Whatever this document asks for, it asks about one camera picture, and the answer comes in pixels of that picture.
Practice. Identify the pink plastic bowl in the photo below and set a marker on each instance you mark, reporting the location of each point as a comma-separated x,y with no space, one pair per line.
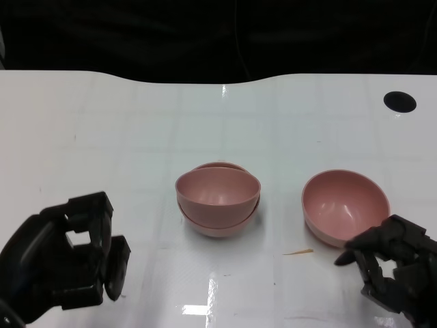
341,205
218,233
215,191

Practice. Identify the black backdrop cloth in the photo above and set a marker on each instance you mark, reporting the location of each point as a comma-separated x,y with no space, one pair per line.
136,34

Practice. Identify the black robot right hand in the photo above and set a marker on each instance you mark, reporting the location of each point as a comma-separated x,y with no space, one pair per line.
413,273

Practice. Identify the thin tan wood sliver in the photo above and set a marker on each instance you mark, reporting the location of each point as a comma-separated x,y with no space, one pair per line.
302,252

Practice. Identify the round black table grommet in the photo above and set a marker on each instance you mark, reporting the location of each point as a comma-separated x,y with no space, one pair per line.
399,101

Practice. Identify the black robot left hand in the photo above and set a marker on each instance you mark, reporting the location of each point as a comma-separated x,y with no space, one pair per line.
41,259

